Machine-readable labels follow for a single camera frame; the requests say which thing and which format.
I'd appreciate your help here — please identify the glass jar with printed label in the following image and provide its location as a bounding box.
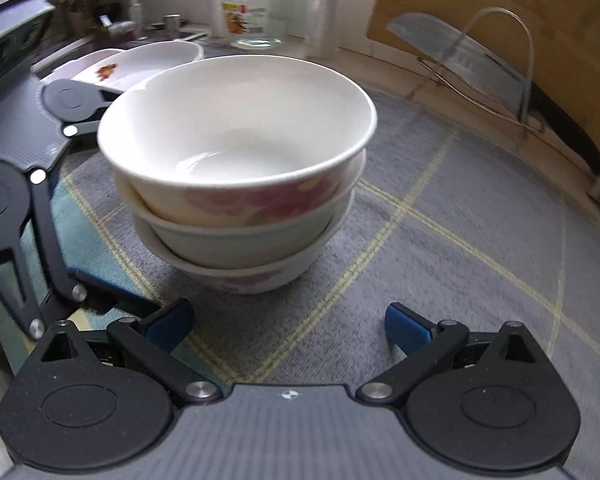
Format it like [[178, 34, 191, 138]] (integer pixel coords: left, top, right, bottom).
[[221, 0, 296, 51]]

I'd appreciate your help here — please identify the white pink-flower bowl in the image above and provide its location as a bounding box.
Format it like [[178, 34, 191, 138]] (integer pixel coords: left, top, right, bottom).
[[96, 55, 378, 226], [114, 150, 369, 271], [130, 205, 354, 295]]

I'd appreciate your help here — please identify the clear cling film roll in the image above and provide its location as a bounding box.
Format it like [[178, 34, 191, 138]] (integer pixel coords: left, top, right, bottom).
[[305, 0, 342, 58]]

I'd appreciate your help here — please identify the metal sink faucet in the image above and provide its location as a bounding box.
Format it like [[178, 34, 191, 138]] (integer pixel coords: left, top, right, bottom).
[[97, 0, 148, 41]]

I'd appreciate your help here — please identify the metal wire knife rack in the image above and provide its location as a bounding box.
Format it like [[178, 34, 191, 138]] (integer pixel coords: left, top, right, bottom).
[[419, 6, 546, 137]]

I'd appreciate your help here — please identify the round white fruit-print plate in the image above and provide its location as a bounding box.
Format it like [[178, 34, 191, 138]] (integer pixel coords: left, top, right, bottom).
[[40, 48, 123, 82]]

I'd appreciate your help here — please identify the black-handled kitchen knife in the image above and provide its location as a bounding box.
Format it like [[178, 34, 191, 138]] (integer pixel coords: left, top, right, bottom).
[[384, 11, 600, 196]]

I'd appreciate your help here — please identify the white plastic bag roll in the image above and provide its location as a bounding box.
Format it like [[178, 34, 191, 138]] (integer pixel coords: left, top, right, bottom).
[[207, 0, 231, 41]]

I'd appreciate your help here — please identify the oval white fruit-print plate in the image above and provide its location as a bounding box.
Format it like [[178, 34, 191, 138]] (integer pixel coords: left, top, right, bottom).
[[80, 40, 204, 94]]

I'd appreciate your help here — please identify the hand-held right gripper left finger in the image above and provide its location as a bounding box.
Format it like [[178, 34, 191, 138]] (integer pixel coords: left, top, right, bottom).
[[40, 298, 226, 404]]

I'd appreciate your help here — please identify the wooden cutting board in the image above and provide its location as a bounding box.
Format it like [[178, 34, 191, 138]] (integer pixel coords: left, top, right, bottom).
[[366, 0, 600, 238]]

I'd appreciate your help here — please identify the grey teal plaid cloth mat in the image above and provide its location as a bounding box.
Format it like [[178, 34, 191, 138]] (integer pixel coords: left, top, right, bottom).
[[10, 40, 600, 480]]

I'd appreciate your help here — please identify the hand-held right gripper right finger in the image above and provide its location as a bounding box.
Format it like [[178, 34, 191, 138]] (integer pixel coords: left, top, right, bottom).
[[356, 302, 551, 404]]

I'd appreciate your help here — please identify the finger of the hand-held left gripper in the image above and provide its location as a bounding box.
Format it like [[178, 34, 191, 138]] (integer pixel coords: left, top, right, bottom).
[[61, 89, 127, 139], [0, 170, 160, 339]]

